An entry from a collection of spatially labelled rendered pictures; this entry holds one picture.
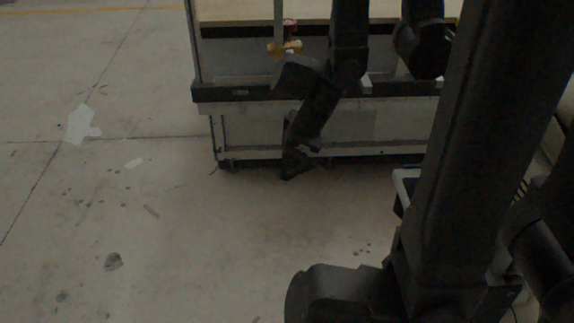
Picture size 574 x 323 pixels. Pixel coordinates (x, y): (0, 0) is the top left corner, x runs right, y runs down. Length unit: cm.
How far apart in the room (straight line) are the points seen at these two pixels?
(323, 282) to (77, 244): 187
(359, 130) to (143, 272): 128
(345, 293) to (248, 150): 184
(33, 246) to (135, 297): 63
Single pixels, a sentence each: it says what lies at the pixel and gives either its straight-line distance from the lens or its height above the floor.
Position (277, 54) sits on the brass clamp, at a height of 83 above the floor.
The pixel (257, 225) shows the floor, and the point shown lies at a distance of 200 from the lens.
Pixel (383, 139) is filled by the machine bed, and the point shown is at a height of 18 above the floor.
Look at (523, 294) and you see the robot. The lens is 70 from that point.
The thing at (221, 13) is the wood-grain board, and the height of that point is 90.
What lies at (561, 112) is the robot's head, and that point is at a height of 131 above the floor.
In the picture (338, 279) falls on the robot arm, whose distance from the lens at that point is 37.
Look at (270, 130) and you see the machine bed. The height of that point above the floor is 27.
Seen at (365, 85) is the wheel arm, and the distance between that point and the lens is 140.
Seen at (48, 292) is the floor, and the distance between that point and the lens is 205.
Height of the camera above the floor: 152
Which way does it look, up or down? 41 degrees down
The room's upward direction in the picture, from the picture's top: straight up
